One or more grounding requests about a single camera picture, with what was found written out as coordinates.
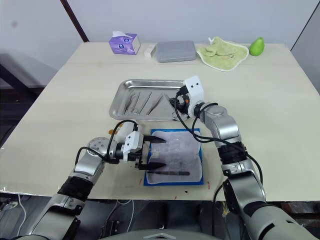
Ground silver ring-handled forceps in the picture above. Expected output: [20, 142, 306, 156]
[124, 91, 137, 115]

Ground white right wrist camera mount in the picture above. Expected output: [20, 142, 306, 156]
[183, 75, 205, 118]

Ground green pear-shaped fruit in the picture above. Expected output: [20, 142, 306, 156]
[249, 36, 266, 57]

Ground small white box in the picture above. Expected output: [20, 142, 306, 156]
[143, 44, 157, 59]

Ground green towel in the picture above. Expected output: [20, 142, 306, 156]
[196, 36, 250, 73]

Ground metal instrument tray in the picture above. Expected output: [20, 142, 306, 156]
[109, 79, 191, 122]

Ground dark wooden beam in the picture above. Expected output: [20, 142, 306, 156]
[59, 0, 90, 43]

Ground grey plastic lidded box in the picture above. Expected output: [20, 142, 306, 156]
[155, 40, 197, 64]

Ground blue surgical instrument pack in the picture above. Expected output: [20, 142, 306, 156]
[143, 128, 205, 187]

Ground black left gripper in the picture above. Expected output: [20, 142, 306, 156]
[128, 135, 168, 173]

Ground silver tweezers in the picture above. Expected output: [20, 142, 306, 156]
[136, 91, 153, 115]
[147, 93, 167, 116]

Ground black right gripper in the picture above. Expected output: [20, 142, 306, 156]
[168, 85, 191, 121]

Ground dark furniture frame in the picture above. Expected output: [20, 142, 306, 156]
[0, 53, 49, 148]

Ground black hanging cable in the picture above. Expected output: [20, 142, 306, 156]
[211, 181, 227, 237]

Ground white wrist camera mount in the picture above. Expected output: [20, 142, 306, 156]
[124, 131, 145, 162]
[183, 75, 205, 118]

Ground dark scalpel handle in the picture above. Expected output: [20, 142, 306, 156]
[146, 170, 191, 176]

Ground white floor cable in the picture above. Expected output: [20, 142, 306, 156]
[16, 194, 28, 227]

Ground purple tissue box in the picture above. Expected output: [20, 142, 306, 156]
[108, 30, 142, 55]

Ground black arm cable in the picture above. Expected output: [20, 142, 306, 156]
[174, 91, 264, 198]
[75, 119, 139, 166]

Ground grey robot torso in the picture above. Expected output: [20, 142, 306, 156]
[99, 228, 226, 240]

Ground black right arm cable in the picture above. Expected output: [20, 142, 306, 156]
[174, 91, 264, 198]

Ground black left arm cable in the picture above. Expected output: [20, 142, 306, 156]
[75, 119, 139, 166]

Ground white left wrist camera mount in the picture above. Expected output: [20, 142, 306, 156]
[124, 131, 145, 162]

